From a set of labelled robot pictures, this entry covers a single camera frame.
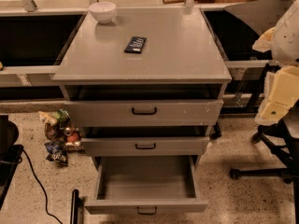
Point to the yellowish foam gripper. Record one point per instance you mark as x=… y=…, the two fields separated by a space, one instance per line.
x=287 y=37

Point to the grey bottom drawer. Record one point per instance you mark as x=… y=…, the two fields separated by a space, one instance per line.
x=146 y=185

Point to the grey drawer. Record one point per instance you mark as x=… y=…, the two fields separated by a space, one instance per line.
x=135 y=113
x=145 y=146
x=146 y=185

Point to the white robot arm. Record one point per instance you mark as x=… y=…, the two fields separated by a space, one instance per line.
x=290 y=20

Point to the grey drawer cabinet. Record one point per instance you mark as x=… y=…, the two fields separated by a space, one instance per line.
x=179 y=61

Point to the grey top drawer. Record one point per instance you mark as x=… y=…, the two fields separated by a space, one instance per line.
x=135 y=113

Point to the grey middle drawer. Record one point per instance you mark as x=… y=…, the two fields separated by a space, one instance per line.
x=145 y=146

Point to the black office chair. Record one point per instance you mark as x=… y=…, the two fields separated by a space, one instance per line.
x=280 y=138

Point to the wooden rolling pin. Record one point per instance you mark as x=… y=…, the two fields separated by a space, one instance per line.
x=166 y=2

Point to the dark blue snack packet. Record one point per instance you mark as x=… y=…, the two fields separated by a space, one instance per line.
x=135 y=45

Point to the white bowl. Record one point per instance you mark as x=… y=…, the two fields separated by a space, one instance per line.
x=103 y=12

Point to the pile of snack bags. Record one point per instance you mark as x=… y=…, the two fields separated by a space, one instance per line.
x=62 y=135

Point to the black equipment base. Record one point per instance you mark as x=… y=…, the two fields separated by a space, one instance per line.
x=10 y=154

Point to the black post on floor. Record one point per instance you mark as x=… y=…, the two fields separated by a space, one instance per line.
x=76 y=216

